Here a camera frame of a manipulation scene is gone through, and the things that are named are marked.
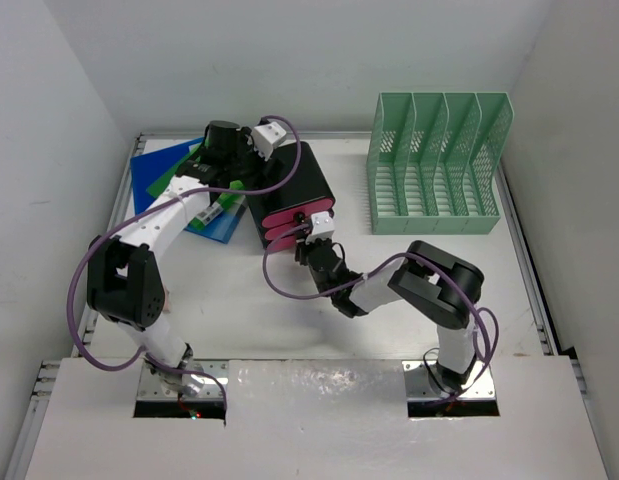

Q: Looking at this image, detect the pink drawer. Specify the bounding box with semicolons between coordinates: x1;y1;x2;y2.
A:
266;231;309;253
261;197;335;229
264;209;334;241

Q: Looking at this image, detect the green plastic folder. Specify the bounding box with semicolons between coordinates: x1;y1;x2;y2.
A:
146;144;248;231

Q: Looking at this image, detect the green file rack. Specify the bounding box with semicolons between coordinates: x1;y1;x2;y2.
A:
366;92;514;235

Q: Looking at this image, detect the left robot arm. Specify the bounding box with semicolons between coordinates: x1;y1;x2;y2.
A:
78;116;287;372

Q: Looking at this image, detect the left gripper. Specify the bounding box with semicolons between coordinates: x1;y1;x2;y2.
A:
225;129;282;196

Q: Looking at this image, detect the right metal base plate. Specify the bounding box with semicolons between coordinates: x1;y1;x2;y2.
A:
402;360;496;403

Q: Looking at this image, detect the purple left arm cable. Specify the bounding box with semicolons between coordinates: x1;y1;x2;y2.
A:
68;115;304;416

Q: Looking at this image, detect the white front cover board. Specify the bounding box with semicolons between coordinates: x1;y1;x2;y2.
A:
27;356;606;479

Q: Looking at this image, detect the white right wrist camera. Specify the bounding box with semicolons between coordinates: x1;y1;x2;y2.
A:
306;211;335;244

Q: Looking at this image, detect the blue plastic folder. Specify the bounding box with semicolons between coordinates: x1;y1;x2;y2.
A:
130;137;202;214

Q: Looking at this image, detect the pink top drawer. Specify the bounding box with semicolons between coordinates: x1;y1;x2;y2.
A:
261;197;335;229

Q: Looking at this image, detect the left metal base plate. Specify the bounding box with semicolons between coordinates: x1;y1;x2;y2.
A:
136;359;229;403

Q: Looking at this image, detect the pink bottom drawer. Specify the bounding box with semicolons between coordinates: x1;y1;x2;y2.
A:
266;231;309;253

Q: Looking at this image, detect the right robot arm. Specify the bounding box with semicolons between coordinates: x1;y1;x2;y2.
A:
295;240;484;395

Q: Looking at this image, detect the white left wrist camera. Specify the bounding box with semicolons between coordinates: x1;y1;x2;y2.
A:
251;121;287;161

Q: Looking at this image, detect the light blue notebook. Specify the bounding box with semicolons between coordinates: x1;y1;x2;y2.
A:
185;196;247;244

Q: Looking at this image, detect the metal base plate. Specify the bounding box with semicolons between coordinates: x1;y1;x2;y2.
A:
136;359;229;403
402;360;496;403

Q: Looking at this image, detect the black drawer cabinet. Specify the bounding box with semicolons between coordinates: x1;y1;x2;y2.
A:
247;141;335;248

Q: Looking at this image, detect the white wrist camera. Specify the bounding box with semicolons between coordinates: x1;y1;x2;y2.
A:
306;211;335;244
251;121;287;161

